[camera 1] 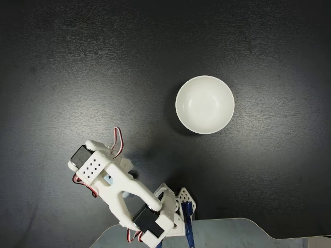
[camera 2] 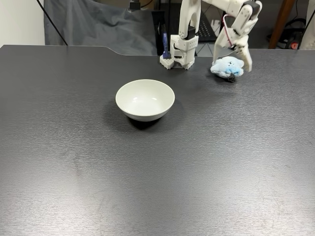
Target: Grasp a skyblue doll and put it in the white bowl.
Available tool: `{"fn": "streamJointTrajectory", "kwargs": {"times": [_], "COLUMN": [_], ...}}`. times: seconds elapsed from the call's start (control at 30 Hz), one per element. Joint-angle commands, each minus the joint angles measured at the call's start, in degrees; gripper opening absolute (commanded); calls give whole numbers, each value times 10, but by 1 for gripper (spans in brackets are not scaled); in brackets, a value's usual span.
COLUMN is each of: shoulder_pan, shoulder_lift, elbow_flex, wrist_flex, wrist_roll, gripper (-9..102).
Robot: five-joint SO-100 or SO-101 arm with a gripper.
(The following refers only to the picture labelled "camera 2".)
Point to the small orange object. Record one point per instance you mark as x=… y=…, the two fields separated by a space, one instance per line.
x=294 y=45

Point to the brown wooden leg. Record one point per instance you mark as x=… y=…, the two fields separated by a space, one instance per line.
x=283 y=22

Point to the black mesh panel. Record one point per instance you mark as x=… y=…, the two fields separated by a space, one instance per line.
x=206 y=29

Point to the white bowl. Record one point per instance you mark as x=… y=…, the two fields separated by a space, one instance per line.
x=145 y=100

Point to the blue clamp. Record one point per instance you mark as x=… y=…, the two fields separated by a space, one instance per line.
x=166 y=46

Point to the black machine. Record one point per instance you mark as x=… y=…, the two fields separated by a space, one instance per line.
x=290 y=29

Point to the thin black pole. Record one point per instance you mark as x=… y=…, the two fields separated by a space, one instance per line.
x=53 y=23

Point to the skyblue plush bear doll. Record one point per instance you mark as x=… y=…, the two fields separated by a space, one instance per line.
x=226 y=66

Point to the small black device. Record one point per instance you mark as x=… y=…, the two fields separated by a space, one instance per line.
x=134 y=5

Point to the grey cloth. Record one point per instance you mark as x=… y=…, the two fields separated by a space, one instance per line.
x=98 y=24

